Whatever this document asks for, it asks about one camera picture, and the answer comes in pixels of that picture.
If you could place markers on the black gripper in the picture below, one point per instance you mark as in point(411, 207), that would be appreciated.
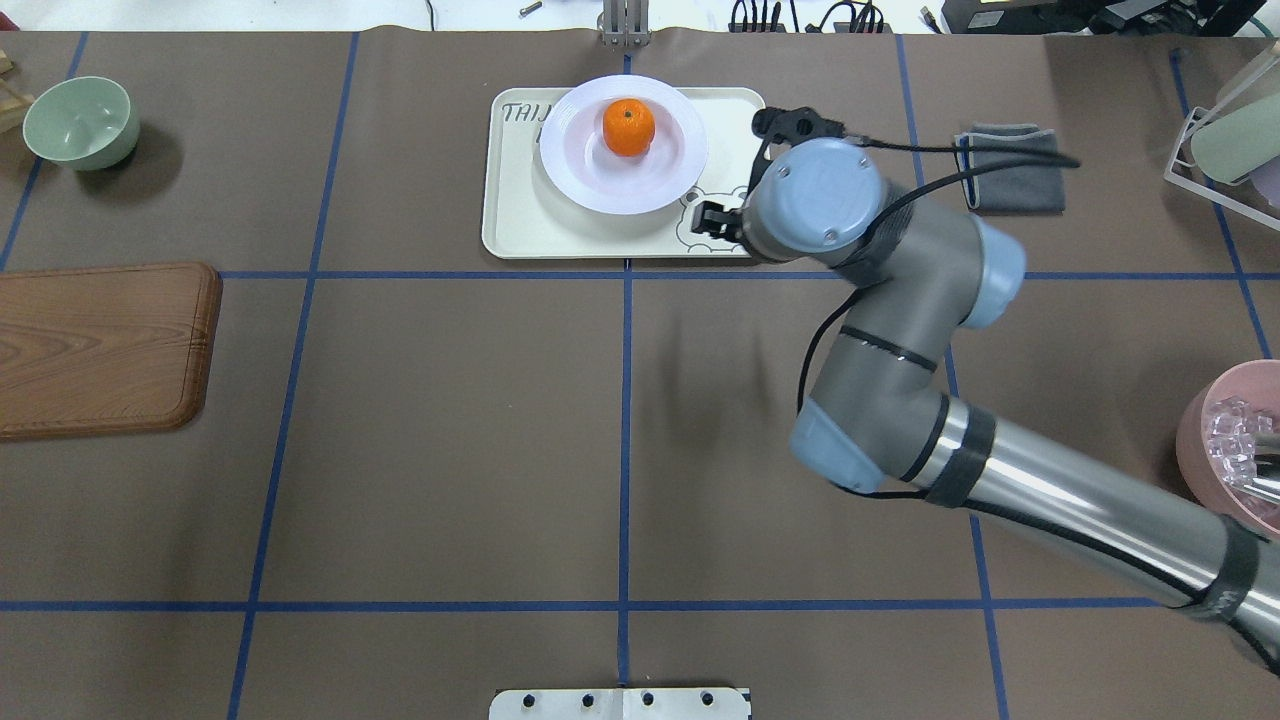
point(716, 220)

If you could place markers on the orange fruit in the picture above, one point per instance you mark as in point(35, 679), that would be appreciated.
point(628, 127)

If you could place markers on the cream white tray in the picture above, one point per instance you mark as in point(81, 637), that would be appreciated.
point(526, 218)

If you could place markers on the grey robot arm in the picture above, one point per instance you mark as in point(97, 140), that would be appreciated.
point(919, 271)

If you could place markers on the wooden grain tray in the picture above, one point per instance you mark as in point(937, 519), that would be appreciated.
point(107, 349)

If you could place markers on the white plate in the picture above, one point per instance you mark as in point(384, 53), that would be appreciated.
point(579, 164)

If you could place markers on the grey folded cloth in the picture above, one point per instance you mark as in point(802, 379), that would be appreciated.
point(1029, 186)

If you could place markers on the sage green cup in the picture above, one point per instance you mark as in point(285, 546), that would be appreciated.
point(1229, 148)

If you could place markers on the lilac cup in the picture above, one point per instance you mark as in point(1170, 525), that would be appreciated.
point(1266, 181)

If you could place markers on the pink bowl with ice cubes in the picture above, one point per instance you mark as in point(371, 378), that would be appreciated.
point(1227, 445)

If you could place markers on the metal mounting plate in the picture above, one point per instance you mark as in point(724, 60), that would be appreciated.
point(623, 703)

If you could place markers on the mint green bowl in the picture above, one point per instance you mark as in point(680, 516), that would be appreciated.
point(83, 123)

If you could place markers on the metal camera stand base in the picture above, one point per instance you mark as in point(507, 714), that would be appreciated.
point(625, 24)

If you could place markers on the white wire cup rack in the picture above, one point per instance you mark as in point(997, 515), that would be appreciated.
point(1256, 79)

